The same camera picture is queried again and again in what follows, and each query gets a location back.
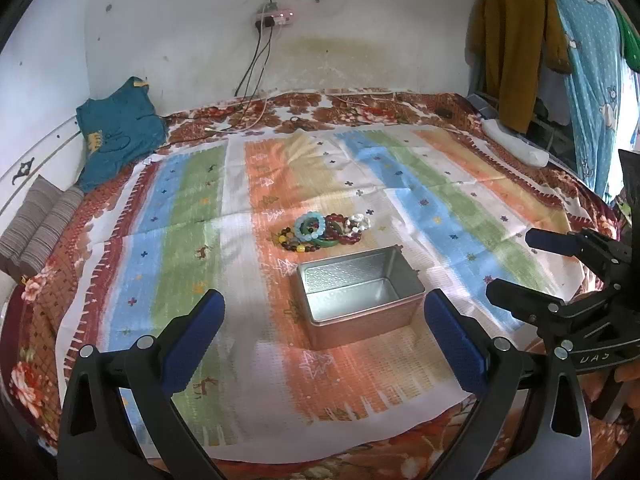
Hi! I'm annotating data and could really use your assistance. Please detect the white bolster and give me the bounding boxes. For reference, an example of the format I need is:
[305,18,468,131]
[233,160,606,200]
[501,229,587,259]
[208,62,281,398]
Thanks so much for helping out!
[481,119,551,168]

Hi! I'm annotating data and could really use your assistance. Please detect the multicolour bead bracelet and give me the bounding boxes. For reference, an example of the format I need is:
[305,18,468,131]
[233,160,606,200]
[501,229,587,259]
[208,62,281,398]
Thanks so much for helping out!
[279,227,321,255]

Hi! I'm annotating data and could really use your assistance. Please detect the mustard brown hanging garment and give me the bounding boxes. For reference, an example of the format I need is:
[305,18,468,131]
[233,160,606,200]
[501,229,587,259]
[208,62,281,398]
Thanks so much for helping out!
[470,0,571,133]

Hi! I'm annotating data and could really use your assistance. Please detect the floral orange blanket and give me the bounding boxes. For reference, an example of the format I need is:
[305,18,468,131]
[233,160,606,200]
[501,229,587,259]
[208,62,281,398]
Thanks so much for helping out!
[0,89,631,480]

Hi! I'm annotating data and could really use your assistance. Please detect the pink power strip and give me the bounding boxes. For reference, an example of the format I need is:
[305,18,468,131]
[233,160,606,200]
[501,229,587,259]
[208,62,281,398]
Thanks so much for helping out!
[254,5,295,28]

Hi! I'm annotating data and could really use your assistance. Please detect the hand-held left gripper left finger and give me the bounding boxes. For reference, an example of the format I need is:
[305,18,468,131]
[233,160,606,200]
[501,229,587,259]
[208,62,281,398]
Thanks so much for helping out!
[57,288,226,480]

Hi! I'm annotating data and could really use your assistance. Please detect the striped colourful cloth mat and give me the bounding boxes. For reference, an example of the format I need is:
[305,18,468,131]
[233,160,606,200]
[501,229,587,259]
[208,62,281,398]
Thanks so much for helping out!
[55,127,586,461]

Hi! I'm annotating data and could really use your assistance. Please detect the dark red bead bracelet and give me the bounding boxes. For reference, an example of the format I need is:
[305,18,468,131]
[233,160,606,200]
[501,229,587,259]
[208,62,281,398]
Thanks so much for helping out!
[320,214,363,246]

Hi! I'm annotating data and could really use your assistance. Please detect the white crystal bead bracelet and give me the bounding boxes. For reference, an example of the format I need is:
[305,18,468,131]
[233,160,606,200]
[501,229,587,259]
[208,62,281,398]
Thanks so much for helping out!
[345,213,373,235]

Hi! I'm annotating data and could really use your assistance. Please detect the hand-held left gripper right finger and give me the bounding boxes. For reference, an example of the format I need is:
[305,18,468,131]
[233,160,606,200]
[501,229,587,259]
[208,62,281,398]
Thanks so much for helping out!
[422,288,593,480]

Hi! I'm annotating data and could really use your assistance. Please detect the blue printed hanging sheet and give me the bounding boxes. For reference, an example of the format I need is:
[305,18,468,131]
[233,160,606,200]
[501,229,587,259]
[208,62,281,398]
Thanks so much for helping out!
[520,0,631,201]

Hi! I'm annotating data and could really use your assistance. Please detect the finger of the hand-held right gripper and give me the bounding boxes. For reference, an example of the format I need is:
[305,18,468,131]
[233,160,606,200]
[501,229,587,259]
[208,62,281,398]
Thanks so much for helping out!
[525,228,633,281]
[486,277,618,348]

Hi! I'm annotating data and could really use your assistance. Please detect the grey striped cushion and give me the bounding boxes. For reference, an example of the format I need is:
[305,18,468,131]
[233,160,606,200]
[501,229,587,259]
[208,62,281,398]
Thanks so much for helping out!
[0,176,86,281]

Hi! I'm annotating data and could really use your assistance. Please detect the black cables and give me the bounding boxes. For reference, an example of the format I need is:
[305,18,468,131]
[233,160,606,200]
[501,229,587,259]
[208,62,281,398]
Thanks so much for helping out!
[235,20,276,98]

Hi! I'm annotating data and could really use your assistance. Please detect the green cloth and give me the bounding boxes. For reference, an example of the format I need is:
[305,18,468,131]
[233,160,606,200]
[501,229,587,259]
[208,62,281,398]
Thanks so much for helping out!
[612,5,640,73]

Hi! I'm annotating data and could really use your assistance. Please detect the light blue bead bracelet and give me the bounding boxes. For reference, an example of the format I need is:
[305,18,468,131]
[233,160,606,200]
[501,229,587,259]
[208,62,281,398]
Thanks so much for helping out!
[294,211,326,241]

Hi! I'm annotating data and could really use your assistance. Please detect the silver metal tin box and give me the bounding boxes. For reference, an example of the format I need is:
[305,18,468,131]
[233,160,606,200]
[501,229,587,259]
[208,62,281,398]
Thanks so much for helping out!
[296,246,426,351]

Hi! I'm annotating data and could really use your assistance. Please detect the green jade bangle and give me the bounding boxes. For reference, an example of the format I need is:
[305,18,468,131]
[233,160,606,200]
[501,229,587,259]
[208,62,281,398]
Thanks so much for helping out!
[307,232,346,251]

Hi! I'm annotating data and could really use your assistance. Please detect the teal shirt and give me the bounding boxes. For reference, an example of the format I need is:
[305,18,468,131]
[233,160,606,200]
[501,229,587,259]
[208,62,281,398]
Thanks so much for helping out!
[75,76,168,193]

